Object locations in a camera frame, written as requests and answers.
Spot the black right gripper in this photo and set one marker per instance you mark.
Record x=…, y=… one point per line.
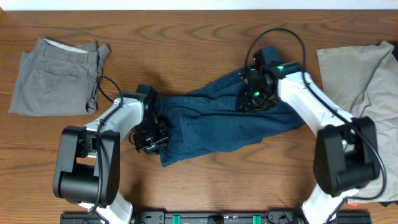
x=249, y=101

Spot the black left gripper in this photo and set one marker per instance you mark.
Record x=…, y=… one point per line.
x=152, y=142

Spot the dark blue shorts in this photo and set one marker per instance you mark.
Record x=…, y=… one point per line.
x=206, y=120

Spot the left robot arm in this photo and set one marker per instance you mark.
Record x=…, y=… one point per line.
x=88, y=165

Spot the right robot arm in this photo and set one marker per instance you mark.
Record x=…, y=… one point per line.
x=346, y=156

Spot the beige garment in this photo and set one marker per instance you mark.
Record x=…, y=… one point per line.
x=363, y=81

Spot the folded grey trousers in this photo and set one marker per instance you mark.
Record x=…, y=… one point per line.
x=59, y=80

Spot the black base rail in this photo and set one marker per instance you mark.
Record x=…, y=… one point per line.
x=271, y=217

